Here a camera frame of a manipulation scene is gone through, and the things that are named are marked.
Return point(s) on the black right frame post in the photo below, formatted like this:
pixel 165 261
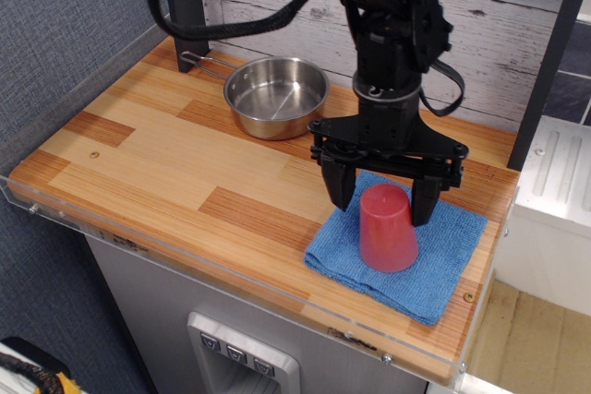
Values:
pixel 558 40

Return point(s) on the silver toy fridge cabinet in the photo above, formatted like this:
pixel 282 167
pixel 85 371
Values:
pixel 156 300

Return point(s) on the steel pot with handle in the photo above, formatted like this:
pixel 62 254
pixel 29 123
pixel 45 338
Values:
pixel 271 98

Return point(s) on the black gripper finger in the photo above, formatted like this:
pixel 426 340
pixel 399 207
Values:
pixel 424 198
pixel 340 182

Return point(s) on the yellow black object at corner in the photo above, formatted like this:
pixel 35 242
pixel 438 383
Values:
pixel 44 380

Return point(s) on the blue folded napkin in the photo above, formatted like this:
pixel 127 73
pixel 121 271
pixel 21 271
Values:
pixel 423 291

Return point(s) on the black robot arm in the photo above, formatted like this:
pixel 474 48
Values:
pixel 397 42

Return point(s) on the silver dispenser panel with buttons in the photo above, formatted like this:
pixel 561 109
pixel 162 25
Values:
pixel 232 362

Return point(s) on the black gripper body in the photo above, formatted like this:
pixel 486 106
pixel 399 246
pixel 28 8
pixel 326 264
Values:
pixel 387 135

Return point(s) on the white toy sink unit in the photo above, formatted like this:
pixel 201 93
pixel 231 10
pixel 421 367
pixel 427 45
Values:
pixel 545 248

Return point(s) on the red plastic cup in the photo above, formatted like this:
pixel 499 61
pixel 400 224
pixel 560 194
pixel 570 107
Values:
pixel 388 241

